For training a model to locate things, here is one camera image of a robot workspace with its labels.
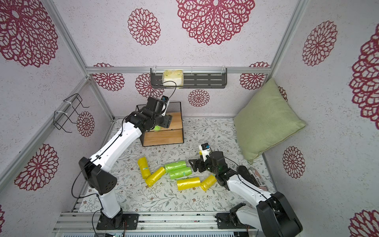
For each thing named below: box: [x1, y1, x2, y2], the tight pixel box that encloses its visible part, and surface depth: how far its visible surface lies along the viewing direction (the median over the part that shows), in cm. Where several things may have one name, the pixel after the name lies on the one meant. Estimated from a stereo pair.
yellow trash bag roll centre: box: [176, 176, 201, 192], surface depth 85 cm
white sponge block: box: [162, 70, 184, 87], surface depth 92 cm
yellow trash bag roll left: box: [137, 156, 152, 180], surface depth 91 cm
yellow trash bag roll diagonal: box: [145, 166, 166, 188], surface depth 89 cm
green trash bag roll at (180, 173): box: [168, 166, 192, 180], surface depth 89 cm
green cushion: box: [233, 78, 306, 164], surface depth 85 cm
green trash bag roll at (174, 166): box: [164, 160, 187, 173], surface depth 91 cm
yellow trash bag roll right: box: [200, 174, 218, 192], surface depth 85 cm
